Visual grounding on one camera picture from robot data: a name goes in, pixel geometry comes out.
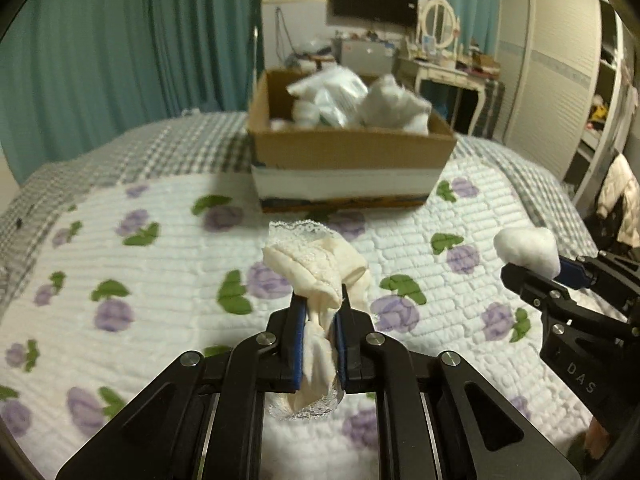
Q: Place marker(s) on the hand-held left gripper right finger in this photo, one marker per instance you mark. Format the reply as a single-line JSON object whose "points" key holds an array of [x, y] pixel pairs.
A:
{"points": [[344, 350]]}

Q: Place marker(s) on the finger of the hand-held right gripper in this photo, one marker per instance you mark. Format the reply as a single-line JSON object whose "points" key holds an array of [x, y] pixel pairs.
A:
{"points": [[530, 280], [575, 272]]}

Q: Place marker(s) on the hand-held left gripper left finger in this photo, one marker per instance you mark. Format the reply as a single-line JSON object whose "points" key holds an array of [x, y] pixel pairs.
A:
{"points": [[296, 345]]}

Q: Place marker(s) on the white fluffy sock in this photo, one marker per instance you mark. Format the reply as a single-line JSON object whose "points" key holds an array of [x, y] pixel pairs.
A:
{"points": [[525, 247]]}

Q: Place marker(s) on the cream lace sock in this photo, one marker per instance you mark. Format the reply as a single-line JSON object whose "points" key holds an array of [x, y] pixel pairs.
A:
{"points": [[310, 265]]}

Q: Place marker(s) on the brown cardboard box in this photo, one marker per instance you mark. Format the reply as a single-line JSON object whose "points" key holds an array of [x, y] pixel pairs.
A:
{"points": [[350, 160]]}

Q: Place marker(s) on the white bootie sock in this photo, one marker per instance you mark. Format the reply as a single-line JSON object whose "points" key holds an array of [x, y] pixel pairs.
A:
{"points": [[395, 105]]}

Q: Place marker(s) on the white fuzzy sock pair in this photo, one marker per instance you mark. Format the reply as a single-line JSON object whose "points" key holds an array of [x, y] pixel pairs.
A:
{"points": [[305, 110]]}

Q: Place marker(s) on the person's right hand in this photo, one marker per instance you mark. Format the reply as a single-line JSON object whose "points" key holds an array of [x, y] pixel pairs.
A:
{"points": [[598, 440]]}

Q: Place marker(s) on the dark floral garment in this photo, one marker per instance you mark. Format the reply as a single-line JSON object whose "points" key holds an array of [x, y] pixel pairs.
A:
{"points": [[607, 227]]}

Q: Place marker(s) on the white puffer jacket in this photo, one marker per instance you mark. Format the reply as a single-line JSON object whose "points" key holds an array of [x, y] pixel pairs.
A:
{"points": [[620, 195]]}

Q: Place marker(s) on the floral quilted mat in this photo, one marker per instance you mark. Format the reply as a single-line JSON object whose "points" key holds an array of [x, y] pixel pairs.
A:
{"points": [[150, 285]]}

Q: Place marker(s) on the yellow plush toy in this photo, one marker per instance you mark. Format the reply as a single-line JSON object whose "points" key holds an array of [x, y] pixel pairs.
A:
{"points": [[598, 114]]}

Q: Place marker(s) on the grey suitcase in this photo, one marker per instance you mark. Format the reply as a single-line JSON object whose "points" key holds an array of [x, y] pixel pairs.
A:
{"points": [[494, 107]]}

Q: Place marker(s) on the white louvred wardrobe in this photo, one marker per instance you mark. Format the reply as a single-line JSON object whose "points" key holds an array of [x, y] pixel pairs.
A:
{"points": [[545, 75]]}

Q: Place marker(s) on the small brown box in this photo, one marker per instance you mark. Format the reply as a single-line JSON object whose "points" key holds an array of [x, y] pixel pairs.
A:
{"points": [[485, 62]]}

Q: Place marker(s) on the white dressing table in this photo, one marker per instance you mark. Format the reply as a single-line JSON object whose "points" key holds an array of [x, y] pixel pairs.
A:
{"points": [[440, 72]]}

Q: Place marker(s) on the white oval vanity mirror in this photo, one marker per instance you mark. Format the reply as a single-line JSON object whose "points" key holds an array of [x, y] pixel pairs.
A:
{"points": [[440, 25]]}

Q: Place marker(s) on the silver small fridge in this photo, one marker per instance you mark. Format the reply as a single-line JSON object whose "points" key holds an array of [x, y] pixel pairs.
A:
{"points": [[367, 57]]}

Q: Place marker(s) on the white mop pole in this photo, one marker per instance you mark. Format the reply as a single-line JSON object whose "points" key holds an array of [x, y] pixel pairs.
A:
{"points": [[255, 65]]}

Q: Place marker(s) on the wide teal curtain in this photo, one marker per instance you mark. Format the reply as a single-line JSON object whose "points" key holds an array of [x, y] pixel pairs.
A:
{"points": [[85, 50]]}

